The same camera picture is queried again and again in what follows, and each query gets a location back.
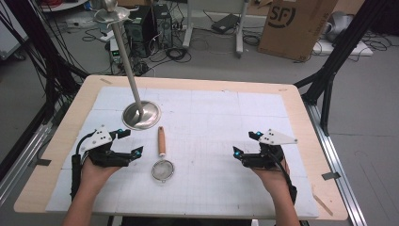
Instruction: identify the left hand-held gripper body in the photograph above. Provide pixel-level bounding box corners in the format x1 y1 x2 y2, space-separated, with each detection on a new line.
81 124 133 168

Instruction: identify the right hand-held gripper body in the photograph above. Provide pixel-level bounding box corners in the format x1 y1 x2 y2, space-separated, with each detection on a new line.
240 128 298 170

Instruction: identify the person's right hand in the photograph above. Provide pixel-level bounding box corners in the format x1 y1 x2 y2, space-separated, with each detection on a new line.
250 158 292 196

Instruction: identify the person's left hand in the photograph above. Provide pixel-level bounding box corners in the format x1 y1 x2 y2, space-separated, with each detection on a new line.
80 155 122 190

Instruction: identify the metal stand with pole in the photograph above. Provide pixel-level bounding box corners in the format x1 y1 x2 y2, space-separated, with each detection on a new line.
92 0 162 132

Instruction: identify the white grid mat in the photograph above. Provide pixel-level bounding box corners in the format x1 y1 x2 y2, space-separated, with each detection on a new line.
44 86 320 220

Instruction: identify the thin wooden stick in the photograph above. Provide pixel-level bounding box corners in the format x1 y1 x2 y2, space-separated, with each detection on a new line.
311 190 335 218

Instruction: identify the small device with green light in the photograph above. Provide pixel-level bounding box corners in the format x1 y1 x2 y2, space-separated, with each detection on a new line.
108 38 122 64

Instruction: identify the large black computer tower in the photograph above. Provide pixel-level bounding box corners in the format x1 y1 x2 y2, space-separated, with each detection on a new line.
123 5 158 59

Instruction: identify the brown cardboard box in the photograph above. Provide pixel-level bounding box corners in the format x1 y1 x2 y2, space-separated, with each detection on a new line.
257 0 341 62

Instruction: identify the slim black computer tower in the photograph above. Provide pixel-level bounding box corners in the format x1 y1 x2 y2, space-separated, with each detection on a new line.
152 3 174 51

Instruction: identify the flat black device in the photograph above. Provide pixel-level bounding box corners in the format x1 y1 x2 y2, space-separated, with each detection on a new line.
211 12 242 35

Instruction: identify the white foam board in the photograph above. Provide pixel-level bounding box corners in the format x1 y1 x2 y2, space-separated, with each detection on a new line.
312 38 375 57

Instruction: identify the grey rounded appliance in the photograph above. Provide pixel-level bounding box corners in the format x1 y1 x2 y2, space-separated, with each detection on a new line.
322 10 355 43

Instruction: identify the wooden-handled mesh strainer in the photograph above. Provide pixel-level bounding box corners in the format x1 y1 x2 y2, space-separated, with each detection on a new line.
151 125 176 184

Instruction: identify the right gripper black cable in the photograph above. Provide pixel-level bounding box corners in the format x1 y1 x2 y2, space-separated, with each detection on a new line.
272 152 298 205

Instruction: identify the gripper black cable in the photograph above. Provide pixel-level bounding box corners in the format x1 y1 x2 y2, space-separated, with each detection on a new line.
70 130 97 202
272 152 298 205

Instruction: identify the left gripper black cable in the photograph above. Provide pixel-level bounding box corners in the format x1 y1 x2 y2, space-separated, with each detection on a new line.
70 130 97 202

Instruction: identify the aluminium rail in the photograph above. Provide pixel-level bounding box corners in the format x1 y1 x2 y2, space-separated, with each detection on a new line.
301 101 369 226
0 116 62 206

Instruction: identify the black metal frame stand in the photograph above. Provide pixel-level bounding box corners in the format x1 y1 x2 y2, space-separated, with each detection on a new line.
5 0 89 124
294 0 391 137

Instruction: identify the coiled black cable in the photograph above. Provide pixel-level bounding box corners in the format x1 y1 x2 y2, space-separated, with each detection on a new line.
165 46 193 64

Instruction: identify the white metal stand frame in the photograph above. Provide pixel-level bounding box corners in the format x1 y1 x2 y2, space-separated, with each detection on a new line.
182 0 251 59

